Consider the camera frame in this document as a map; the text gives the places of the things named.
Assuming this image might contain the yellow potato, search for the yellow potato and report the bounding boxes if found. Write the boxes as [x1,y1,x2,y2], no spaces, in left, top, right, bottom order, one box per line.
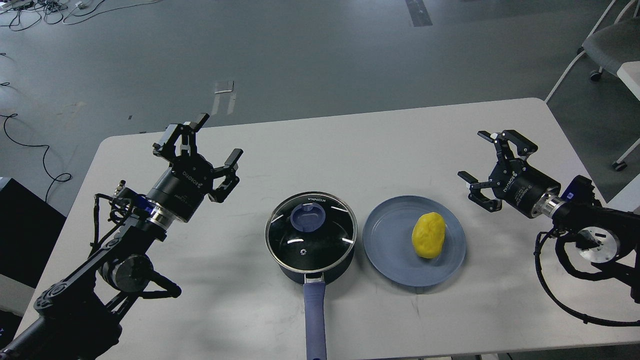
[411,212,446,259]

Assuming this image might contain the black floor cable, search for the black floor cable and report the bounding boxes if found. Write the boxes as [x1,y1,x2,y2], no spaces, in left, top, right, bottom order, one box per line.
[0,114,73,203]

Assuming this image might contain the dark blue saucepan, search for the dark blue saucepan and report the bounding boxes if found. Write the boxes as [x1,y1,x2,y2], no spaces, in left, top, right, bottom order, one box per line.
[269,242,355,360]

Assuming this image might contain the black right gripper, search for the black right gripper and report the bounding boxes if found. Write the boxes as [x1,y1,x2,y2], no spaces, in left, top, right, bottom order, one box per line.
[457,129,561,219]

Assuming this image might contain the black box at left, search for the black box at left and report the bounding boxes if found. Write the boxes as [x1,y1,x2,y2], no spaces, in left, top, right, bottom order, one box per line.
[0,177,67,289]

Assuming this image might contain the white table at right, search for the white table at right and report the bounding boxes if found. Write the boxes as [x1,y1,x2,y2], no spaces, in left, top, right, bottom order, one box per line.
[611,61,640,172]

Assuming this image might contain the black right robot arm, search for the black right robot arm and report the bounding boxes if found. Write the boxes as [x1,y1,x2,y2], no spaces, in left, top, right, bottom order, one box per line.
[458,129,640,327]

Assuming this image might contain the grey office chair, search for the grey office chair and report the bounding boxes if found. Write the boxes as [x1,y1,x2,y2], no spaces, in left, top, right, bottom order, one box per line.
[544,0,640,105]

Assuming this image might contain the blue round plate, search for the blue round plate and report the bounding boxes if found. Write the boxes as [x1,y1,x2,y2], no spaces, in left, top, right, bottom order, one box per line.
[362,194,467,288]

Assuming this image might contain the tangled cables on floor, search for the tangled cables on floor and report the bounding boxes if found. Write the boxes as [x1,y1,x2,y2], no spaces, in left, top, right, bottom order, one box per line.
[0,0,161,33]

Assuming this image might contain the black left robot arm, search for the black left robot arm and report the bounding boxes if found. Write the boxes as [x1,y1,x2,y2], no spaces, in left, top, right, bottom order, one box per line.
[1,112,243,360]

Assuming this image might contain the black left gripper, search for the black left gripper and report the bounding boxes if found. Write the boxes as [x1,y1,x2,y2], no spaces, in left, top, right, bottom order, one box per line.
[146,112,243,223]

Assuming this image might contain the glass pot lid blue knob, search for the glass pot lid blue knob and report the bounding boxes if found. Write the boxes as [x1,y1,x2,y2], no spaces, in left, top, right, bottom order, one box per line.
[265,192,358,275]

